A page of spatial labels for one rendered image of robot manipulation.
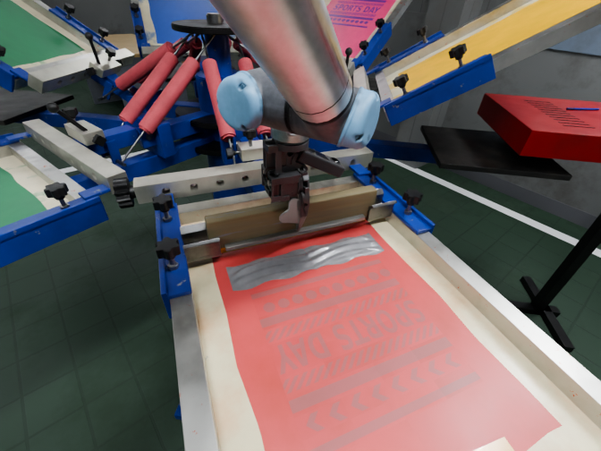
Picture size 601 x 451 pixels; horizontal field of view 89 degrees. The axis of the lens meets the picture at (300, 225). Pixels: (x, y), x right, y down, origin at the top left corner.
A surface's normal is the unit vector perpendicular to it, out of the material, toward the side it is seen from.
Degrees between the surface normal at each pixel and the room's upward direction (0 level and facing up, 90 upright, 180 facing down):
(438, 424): 0
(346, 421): 0
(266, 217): 90
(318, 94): 122
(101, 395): 0
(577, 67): 90
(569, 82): 90
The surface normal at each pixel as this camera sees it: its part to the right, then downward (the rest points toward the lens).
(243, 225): 0.38, 0.58
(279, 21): 0.34, 0.90
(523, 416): 0.04, -0.79
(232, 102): -0.51, 0.51
